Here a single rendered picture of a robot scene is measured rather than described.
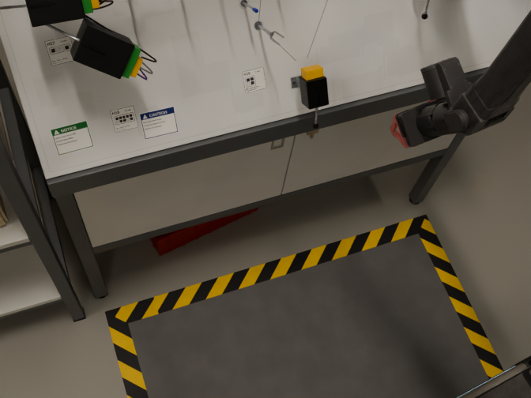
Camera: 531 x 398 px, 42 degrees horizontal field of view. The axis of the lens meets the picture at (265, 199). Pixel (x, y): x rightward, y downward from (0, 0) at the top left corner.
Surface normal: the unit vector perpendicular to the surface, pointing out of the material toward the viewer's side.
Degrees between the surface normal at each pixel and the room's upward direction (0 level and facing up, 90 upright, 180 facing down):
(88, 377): 0
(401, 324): 0
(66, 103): 54
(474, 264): 0
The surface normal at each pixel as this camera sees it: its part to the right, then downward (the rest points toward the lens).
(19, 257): 0.09, -0.45
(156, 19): 0.33, 0.43
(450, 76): 0.27, -0.07
